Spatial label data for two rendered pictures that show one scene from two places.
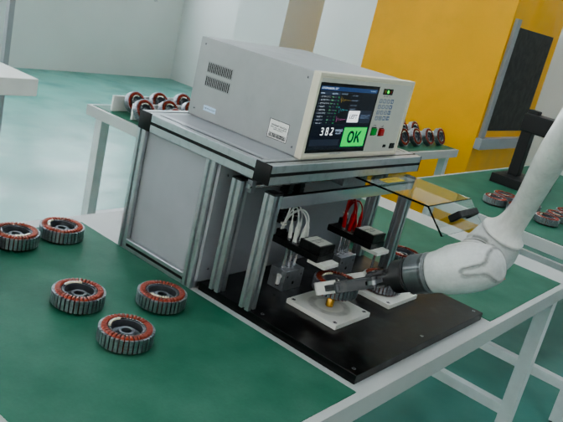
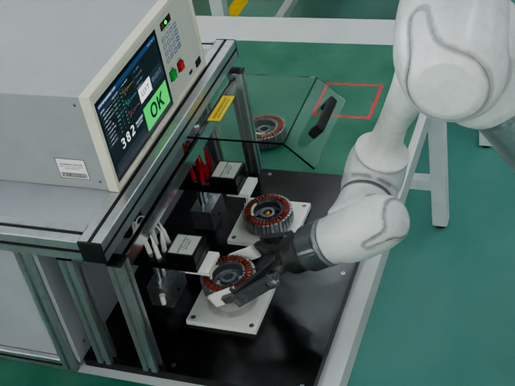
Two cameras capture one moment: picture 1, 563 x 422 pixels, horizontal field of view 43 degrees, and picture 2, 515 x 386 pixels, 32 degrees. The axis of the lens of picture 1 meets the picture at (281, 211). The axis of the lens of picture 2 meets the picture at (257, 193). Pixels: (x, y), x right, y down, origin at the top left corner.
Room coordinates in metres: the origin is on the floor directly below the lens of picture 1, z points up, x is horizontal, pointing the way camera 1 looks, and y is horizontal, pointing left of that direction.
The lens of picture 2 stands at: (0.27, -0.02, 2.07)
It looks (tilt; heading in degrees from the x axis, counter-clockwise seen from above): 38 degrees down; 350
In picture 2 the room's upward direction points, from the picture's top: 11 degrees counter-clockwise
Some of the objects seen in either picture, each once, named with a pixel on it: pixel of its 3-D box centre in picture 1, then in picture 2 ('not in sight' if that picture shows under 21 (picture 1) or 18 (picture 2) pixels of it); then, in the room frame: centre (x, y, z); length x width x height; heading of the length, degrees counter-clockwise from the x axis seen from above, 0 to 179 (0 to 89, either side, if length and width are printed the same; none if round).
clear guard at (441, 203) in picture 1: (411, 198); (254, 117); (1.83, -0.33, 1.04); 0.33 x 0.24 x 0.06; 54
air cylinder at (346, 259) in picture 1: (339, 261); (208, 210); (1.88, -0.19, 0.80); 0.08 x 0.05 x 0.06; 144
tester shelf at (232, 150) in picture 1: (289, 142); (81, 130); (1.88, 0.02, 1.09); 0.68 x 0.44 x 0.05; 144
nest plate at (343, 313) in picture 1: (328, 307); (233, 300); (1.59, -0.17, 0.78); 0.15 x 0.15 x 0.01; 54
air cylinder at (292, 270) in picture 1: (286, 275); (167, 284); (1.68, -0.05, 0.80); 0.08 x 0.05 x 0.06; 144
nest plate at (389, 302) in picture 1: (379, 290); (269, 223); (1.79, -0.31, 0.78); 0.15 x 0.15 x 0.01; 54
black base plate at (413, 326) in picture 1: (348, 301); (247, 265); (1.70, -0.23, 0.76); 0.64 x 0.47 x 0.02; 144
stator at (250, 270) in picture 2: (335, 285); (228, 279); (1.59, -0.17, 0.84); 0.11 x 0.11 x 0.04
